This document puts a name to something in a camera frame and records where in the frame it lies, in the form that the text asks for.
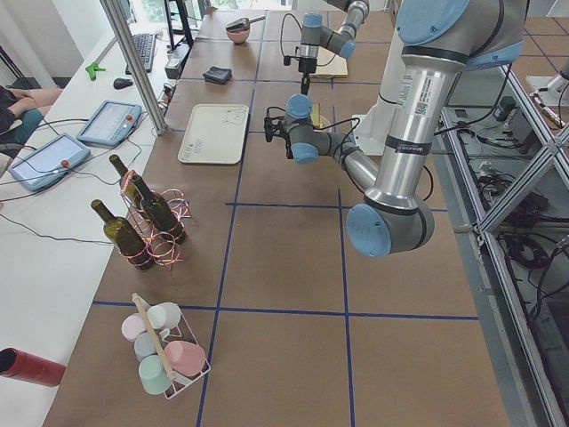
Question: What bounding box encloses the aluminium frame post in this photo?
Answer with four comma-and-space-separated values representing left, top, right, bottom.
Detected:
100, 0, 167, 135

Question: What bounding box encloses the metal scoop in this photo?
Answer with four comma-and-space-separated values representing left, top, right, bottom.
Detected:
226, 16, 266, 33

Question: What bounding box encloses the dark wine bottle three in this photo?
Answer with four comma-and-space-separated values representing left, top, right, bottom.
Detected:
108, 154, 140, 205

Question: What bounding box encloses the wooden cutting board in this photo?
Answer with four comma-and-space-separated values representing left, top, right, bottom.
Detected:
312, 48, 349, 78

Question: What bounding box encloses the grey cup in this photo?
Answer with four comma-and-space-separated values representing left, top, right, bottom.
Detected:
133, 332, 157, 362

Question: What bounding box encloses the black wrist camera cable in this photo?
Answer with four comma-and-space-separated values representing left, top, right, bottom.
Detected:
279, 12, 304, 68

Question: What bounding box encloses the black computer mouse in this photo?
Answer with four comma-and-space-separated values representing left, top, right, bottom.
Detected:
113, 77, 133, 90

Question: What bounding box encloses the white cup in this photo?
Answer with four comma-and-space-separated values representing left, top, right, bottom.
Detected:
147, 302, 181, 330

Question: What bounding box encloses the cream bear tray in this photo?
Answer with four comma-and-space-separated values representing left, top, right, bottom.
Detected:
177, 103, 249, 165

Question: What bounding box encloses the white wire cup rack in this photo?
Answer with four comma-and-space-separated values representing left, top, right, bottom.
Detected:
123, 294, 211, 399

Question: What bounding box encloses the red cylinder bottle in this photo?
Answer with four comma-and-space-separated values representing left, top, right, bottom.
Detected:
1, 348, 66, 387

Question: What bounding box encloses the copper wire bottle rack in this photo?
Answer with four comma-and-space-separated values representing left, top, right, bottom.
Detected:
121, 170, 188, 267

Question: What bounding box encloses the dark wine bottle one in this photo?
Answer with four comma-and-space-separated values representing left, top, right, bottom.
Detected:
91, 199, 155, 270

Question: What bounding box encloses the pink bowl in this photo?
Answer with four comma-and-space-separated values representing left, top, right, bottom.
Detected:
226, 23, 250, 44

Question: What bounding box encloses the teach pendant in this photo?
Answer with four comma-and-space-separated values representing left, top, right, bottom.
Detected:
8, 133, 91, 191
76, 100, 142, 147

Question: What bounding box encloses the black keyboard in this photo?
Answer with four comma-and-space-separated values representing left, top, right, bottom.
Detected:
132, 33, 156, 73

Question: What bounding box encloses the pink cup large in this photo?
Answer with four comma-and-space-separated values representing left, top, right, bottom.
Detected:
164, 341, 206, 376

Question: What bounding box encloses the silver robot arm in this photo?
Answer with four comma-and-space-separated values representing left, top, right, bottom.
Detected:
298, 0, 370, 95
264, 1, 529, 257

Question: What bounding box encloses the green plastic tool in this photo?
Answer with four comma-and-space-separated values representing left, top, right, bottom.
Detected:
85, 62, 106, 81

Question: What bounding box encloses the teach pendant far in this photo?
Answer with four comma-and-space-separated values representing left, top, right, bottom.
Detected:
76, 100, 142, 147

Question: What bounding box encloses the grey folded cloth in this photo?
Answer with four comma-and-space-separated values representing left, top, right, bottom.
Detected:
203, 66, 232, 85

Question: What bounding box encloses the bread slice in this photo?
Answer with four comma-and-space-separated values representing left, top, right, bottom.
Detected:
310, 102, 321, 128

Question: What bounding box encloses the pink cup small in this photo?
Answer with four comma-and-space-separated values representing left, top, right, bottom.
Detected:
121, 313, 147, 342

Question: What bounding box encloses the mint green cup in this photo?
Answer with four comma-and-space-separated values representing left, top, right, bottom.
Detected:
138, 354, 172, 395

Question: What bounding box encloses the teach pendant near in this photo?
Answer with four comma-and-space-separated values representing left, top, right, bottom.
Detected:
8, 133, 91, 191

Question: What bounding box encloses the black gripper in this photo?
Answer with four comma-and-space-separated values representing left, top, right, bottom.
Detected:
297, 56, 317, 94
264, 115, 289, 149

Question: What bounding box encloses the dark wine bottle two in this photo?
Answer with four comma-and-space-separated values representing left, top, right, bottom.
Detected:
132, 173, 187, 244

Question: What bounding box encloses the white round plate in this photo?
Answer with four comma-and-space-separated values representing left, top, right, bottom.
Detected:
313, 116, 331, 132

